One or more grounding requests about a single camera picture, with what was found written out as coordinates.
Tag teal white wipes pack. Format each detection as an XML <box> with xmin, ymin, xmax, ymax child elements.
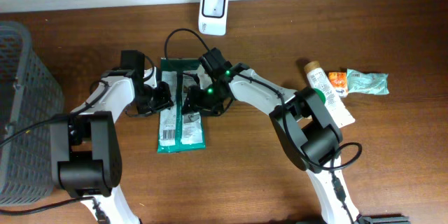
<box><xmin>157</xmin><ymin>58</ymin><xmax>206</xmax><ymax>153</ymax></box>

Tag green lid jar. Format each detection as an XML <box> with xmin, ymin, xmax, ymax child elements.
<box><xmin>314</xmin><ymin>88</ymin><xmax>326</xmax><ymax>104</ymax></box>

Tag white tube brown cap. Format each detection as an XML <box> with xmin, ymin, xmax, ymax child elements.
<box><xmin>304</xmin><ymin>61</ymin><xmax>356</xmax><ymax>128</ymax></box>

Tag small orange carton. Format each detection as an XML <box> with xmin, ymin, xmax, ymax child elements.
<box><xmin>328</xmin><ymin>72</ymin><xmax>349</xmax><ymax>98</ymax></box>

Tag mint green wipes packet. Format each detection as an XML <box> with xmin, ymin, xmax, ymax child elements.
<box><xmin>346</xmin><ymin>69</ymin><xmax>389</xmax><ymax>95</ymax></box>

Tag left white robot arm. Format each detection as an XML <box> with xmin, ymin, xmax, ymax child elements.
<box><xmin>50</xmin><ymin>50</ymin><xmax>174</xmax><ymax>223</ymax></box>

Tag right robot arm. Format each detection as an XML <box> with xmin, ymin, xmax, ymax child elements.
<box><xmin>182</xmin><ymin>48</ymin><xmax>410</xmax><ymax>223</ymax></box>

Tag white barcode scanner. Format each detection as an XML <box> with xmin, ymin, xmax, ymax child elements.
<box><xmin>198</xmin><ymin>0</ymin><xmax>229</xmax><ymax>36</ymax></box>

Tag grey plastic mesh basket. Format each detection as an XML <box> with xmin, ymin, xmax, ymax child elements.
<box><xmin>1</xmin><ymin>21</ymin><xmax>64</xmax><ymax>207</ymax></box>

